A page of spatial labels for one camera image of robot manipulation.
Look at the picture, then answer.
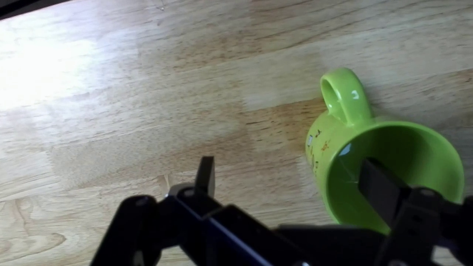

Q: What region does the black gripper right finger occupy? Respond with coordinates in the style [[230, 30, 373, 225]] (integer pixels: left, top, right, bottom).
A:
[[357, 159, 473, 266]]

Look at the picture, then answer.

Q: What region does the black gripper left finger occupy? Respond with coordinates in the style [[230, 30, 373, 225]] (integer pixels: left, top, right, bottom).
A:
[[90, 156, 223, 266]]

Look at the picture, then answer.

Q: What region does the green ceramic mug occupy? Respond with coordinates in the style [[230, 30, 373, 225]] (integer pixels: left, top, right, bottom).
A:
[[302, 67, 465, 237]]

